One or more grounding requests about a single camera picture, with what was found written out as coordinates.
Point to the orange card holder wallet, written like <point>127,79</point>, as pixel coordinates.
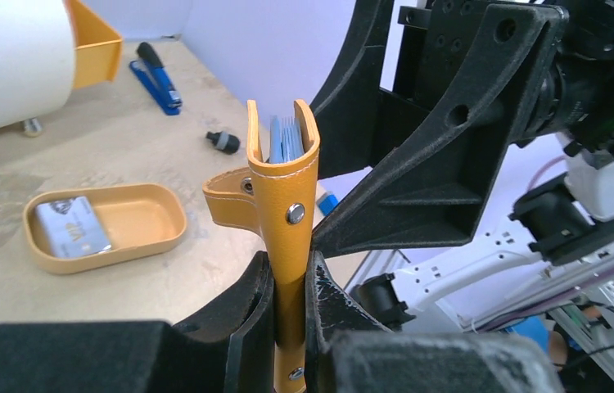
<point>276,202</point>

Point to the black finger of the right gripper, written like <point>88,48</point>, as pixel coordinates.
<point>360,122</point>
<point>430,191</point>

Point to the orange oval tray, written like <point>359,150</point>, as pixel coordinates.
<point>137,220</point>

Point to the cream round drawer cabinet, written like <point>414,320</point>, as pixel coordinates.
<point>37,59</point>

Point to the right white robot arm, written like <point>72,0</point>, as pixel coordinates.
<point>544,206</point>

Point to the small black knob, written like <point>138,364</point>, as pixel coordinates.
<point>223,141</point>

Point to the orange open drawer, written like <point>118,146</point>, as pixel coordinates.
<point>98,46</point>

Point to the silver credit cards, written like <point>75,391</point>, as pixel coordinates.
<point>72,228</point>

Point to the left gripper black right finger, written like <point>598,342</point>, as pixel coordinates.
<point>348,350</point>

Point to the blue black marker pen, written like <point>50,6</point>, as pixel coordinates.
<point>150,72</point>

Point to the small blue object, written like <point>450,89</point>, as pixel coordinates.
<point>326,203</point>

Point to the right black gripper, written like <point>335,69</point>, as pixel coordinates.
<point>526,69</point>

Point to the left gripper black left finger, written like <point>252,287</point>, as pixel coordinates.
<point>226,346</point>

